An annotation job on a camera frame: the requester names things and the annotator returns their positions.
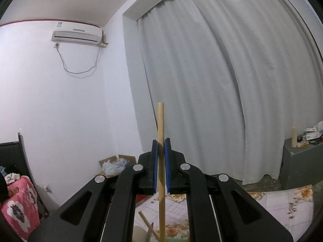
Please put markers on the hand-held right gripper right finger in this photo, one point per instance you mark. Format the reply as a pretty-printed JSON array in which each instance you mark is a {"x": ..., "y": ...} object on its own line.
[{"x": 167, "y": 166}]

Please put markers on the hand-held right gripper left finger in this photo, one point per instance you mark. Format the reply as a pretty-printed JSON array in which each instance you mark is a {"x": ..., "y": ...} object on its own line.
[{"x": 156, "y": 166}]

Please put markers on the light wooden chopstick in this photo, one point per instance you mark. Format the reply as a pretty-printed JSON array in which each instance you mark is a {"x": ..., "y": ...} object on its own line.
[
  {"x": 146, "y": 223},
  {"x": 160, "y": 121}
]

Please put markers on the cardboard box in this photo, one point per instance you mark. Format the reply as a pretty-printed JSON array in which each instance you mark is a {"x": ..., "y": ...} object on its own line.
[{"x": 126, "y": 158}]

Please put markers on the white plastic bag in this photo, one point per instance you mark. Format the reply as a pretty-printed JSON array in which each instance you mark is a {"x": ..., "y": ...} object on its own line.
[{"x": 116, "y": 166}]

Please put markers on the white curtain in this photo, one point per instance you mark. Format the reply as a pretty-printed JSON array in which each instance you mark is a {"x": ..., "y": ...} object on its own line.
[{"x": 214, "y": 80}]

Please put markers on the beige candle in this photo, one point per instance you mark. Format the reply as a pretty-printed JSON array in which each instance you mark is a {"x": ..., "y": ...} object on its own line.
[{"x": 294, "y": 137}]

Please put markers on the grey cabinet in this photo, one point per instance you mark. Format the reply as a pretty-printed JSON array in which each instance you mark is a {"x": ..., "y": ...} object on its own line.
[{"x": 300, "y": 166}]

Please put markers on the pink floral blanket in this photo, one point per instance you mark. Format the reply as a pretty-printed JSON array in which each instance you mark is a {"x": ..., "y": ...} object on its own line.
[{"x": 20, "y": 206}]

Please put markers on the black bed headboard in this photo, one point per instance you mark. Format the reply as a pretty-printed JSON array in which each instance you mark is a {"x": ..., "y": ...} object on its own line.
[{"x": 12, "y": 153}]

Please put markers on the crumpled cloth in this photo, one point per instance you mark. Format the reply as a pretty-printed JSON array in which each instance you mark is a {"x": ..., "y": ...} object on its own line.
[{"x": 11, "y": 175}]

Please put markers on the white carton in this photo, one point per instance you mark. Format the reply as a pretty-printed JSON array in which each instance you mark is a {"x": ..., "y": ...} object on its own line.
[{"x": 311, "y": 134}]

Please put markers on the white air conditioner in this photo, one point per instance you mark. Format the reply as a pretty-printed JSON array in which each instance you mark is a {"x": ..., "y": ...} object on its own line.
[{"x": 75, "y": 35}]

